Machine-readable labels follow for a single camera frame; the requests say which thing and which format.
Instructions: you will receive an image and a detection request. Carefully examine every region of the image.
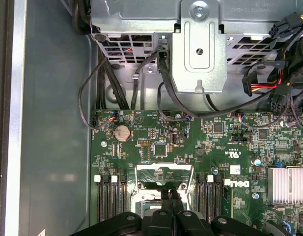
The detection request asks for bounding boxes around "sleeved black cable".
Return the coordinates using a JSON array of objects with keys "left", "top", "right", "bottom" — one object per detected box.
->
[
  {"left": 96, "top": 49, "right": 107, "bottom": 111},
  {"left": 103, "top": 58, "right": 130, "bottom": 111}
]

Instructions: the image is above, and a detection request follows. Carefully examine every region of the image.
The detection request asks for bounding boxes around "black drive power connector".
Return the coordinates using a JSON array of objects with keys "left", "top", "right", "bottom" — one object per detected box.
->
[{"left": 241, "top": 66, "right": 259, "bottom": 97}]

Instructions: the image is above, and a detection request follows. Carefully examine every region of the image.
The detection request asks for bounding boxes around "round black cable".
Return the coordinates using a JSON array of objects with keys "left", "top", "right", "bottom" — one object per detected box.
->
[{"left": 130, "top": 51, "right": 159, "bottom": 111}]

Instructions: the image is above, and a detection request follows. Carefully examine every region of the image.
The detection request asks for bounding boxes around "thin black wire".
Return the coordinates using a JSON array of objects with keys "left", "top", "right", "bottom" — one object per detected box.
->
[{"left": 78, "top": 58, "right": 117, "bottom": 130}]

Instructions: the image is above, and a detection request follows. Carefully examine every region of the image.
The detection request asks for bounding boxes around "green motherboard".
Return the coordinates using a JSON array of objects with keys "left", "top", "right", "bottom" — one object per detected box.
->
[{"left": 90, "top": 109, "right": 303, "bottom": 236}]

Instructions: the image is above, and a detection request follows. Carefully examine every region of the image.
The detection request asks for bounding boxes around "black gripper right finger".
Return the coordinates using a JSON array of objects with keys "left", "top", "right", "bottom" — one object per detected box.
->
[{"left": 170, "top": 188, "right": 274, "bottom": 236}]

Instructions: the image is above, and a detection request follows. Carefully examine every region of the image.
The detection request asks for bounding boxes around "silver chipset heat sink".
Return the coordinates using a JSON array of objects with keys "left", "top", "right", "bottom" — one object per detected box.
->
[{"left": 267, "top": 166, "right": 303, "bottom": 207}]

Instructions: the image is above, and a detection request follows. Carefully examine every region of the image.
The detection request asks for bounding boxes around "black RAM slot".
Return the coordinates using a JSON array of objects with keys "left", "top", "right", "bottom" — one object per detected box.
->
[
  {"left": 119, "top": 175, "right": 129, "bottom": 214},
  {"left": 103, "top": 175, "right": 111, "bottom": 222},
  {"left": 197, "top": 175, "right": 206, "bottom": 217},
  {"left": 111, "top": 175, "right": 119, "bottom": 219},
  {"left": 94, "top": 175, "right": 103, "bottom": 223},
  {"left": 214, "top": 175, "right": 223, "bottom": 217},
  {"left": 206, "top": 175, "right": 215, "bottom": 218}
]

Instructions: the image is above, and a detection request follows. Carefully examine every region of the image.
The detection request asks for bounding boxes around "silver metal drive cage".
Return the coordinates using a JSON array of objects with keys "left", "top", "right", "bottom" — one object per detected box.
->
[{"left": 89, "top": 0, "right": 303, "bottom": 95}]

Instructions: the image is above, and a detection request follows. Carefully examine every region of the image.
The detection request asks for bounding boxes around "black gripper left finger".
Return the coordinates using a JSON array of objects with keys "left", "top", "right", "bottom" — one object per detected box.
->
[{"left": 70, "top": 188, "right": 174, "bottom": 236}]

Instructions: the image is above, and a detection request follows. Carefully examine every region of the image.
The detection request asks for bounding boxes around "grey open PC case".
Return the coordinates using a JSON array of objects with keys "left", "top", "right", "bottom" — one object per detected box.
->
[{"left": 0, "top": 0, "right": 272, "bottom": 236}]

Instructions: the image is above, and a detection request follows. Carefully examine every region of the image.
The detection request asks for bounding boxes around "round coin battery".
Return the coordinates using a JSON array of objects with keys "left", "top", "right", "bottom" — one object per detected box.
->
[{"left": 113, "top": 124, "right": 131, "bottom": 142}]

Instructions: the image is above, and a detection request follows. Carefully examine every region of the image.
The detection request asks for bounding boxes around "CPU socket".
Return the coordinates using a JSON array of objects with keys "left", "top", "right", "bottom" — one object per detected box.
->
[{"left": 130, "top": 181, "right": 193, "bottom": 217}]

